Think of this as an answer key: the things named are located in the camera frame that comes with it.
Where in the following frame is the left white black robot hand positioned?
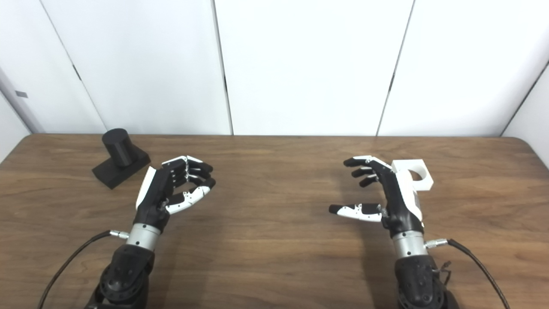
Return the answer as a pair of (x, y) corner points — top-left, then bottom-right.
(133, 155), (216, 233)

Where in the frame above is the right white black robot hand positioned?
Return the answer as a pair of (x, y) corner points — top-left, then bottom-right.
(329, 155), (425, 238)

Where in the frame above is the white square piece with hole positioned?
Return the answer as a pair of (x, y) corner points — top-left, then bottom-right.
(391, 159), (434, 192)

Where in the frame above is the black cylinder peg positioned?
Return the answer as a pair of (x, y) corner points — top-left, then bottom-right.
(92, 128), (151, 190)

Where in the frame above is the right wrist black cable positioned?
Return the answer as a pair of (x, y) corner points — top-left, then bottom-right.
(425, 238), (512, 309)

